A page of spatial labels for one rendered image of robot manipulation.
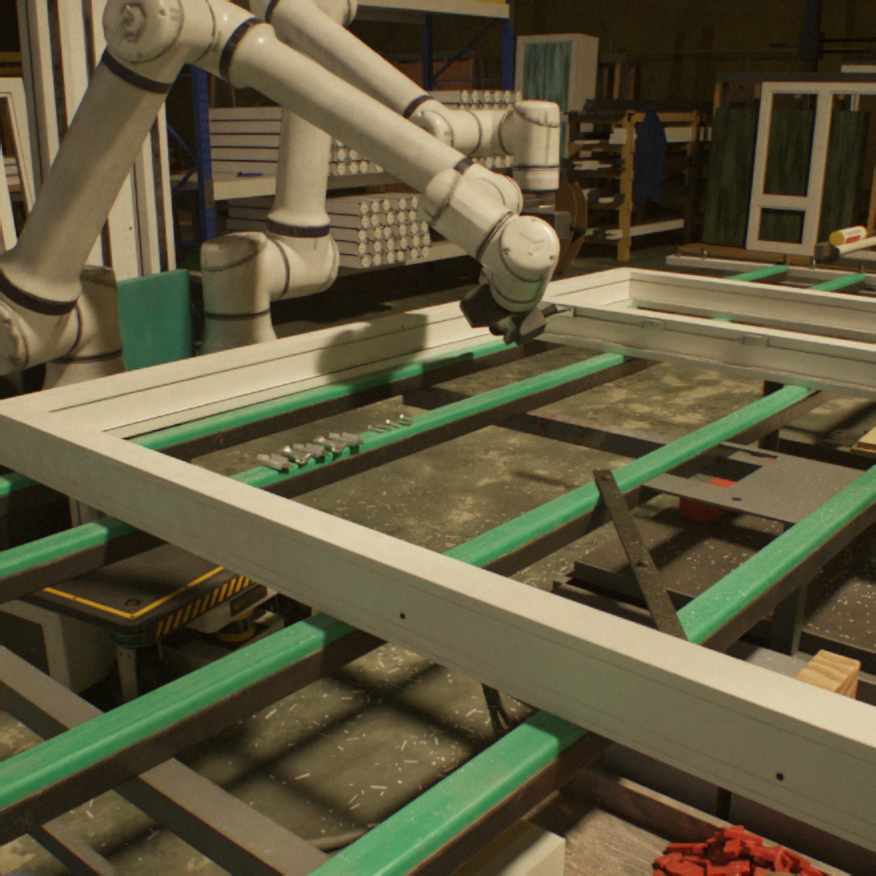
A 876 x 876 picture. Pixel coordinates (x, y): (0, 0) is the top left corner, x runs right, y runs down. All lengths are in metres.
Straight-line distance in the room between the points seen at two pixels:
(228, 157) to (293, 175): 4.07
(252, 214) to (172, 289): 4.24
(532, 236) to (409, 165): 0.29
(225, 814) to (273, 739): 1.58
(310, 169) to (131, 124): 0.79
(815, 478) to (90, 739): 0.90
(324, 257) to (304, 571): 1.70
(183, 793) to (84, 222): 1.24
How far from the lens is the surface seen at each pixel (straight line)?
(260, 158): 6.34
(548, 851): 0.94
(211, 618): 2.34
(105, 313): 2.12
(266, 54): 1.81
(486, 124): 2.09
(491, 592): 0.80
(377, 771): 2.23
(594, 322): 1.92
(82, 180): 1.83
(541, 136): 2.05
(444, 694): 2.47
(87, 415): 1.45
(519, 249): 1.50
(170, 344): 2.48
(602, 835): 1.11
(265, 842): 0.74
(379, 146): 1.72
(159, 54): 1.73
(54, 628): 2.36
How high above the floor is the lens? 1.28
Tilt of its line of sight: 18 degrees down
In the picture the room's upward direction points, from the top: straight up
